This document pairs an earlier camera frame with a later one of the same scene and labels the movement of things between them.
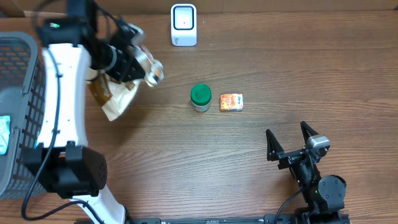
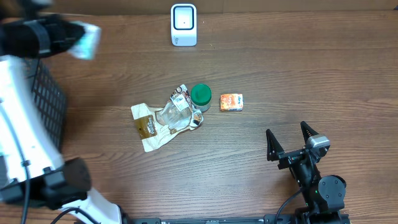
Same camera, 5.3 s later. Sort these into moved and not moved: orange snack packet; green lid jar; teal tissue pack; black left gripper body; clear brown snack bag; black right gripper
Moved: clear brown snack bag; black left gripper body; teal tissue pack
Not moved: green lid jar; black right gripper; orange snack packet
